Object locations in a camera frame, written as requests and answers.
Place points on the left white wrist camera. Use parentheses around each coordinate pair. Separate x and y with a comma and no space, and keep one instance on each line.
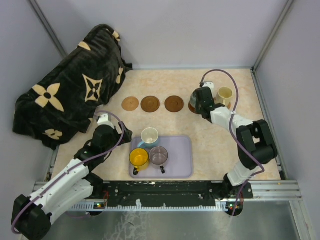
(105,120)

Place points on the cream yellow mug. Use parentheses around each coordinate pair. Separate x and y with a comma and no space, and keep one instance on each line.
(224,96)

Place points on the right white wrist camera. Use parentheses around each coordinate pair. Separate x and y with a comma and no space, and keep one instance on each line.
(210,85)

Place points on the light woven rattan coaster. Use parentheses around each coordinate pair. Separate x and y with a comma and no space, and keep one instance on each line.
(130,103)

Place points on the purple glass mug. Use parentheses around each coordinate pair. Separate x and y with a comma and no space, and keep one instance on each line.
(158,156)

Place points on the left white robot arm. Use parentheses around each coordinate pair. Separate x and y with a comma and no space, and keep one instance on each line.
(33,215)

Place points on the dark brown wooden coaster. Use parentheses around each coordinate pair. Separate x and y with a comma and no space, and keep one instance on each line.
(150,104)
(192,109)
(174,104)

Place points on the grey green mug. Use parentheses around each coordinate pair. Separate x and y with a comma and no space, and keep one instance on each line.
(194,99)

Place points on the black floral plush blanket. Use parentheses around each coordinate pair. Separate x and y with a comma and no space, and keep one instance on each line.
(64,102)

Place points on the white mug blue outside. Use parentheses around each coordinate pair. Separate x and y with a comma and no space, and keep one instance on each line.
(149,138)

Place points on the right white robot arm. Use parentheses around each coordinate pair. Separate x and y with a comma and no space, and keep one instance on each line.
(255,143)

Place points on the yellow mug black handle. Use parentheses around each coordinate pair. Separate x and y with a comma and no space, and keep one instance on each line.
(139,159)

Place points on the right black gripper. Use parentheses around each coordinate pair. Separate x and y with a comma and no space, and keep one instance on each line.
(197,108)

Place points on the lavender plastic tray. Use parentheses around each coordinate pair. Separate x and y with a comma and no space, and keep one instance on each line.
(179,164)

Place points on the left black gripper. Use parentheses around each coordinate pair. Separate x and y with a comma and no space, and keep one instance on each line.
(119,136)

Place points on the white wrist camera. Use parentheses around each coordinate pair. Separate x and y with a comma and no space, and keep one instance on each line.
(210,85)
(105,120)

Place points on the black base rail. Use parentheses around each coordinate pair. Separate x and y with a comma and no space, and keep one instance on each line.
(164,193)

